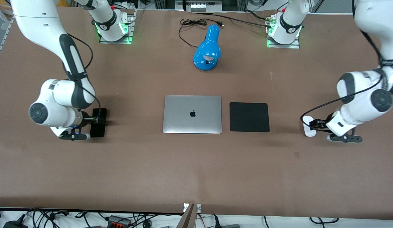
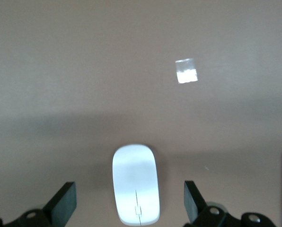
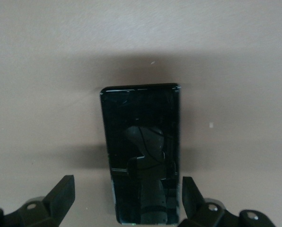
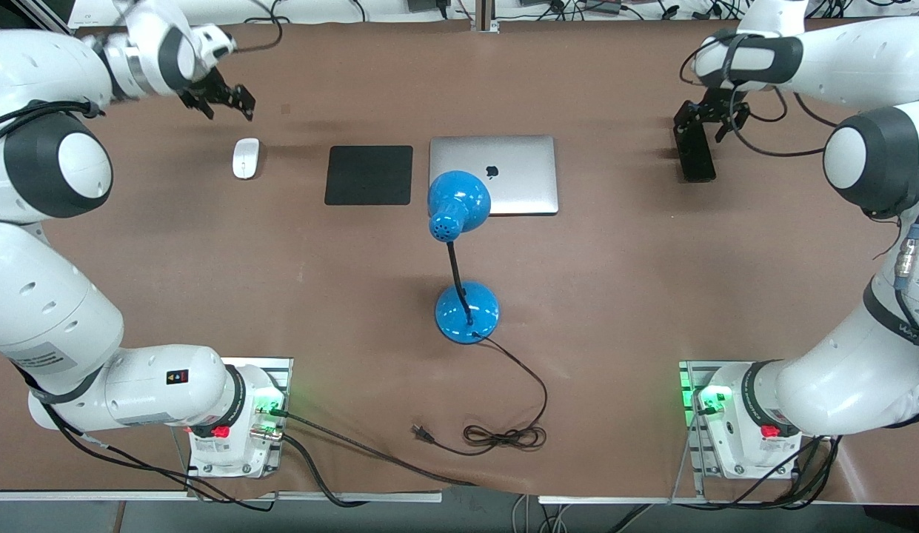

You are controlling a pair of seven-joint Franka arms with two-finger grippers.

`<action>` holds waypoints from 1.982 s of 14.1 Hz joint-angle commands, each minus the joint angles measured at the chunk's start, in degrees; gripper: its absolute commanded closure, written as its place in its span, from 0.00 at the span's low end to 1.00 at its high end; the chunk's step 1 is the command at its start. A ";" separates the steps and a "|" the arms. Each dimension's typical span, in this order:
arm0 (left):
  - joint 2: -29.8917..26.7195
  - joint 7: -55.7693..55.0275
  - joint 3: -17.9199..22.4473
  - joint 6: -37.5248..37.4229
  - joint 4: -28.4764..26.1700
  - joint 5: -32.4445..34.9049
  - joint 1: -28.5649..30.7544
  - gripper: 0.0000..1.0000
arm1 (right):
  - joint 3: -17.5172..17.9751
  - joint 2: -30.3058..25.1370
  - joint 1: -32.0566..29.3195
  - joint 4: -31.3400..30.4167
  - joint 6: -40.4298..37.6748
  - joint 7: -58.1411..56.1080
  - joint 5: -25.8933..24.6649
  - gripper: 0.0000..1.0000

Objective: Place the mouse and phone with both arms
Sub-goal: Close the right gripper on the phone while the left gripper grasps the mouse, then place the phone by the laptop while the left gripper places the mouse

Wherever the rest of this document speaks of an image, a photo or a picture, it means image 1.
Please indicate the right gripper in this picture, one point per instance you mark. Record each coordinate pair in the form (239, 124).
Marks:
(85, 117)

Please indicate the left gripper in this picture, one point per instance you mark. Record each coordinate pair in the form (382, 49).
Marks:
(322, 123)

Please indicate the white computer mouse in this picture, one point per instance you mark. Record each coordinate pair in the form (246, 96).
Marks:
(307, 133)

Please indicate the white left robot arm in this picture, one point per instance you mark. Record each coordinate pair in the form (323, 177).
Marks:
(358, 104)

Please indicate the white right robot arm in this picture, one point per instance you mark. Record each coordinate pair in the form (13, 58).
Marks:
(41, 22)

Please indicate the black mouse pad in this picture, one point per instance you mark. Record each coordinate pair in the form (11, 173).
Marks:
(249, 117)

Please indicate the silver closed laptop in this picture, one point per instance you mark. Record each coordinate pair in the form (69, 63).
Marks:
(192, 122)

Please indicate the grey box with red buttons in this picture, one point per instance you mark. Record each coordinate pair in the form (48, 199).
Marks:
(119, 220)

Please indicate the black power adapter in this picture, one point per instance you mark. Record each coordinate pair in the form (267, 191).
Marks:
(12, 224)

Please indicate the blue desk lamp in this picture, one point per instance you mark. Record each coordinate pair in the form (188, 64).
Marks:
(209, 44)

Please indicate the white power strip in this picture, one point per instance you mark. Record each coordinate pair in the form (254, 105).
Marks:
(205, 5)

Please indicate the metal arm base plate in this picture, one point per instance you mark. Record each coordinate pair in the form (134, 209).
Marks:
(133, 22)
(296, 44)

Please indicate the perforated metal rail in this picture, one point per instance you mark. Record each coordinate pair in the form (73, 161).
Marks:
(3, 41)

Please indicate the wooden post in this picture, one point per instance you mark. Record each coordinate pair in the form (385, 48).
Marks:
(188, 218)

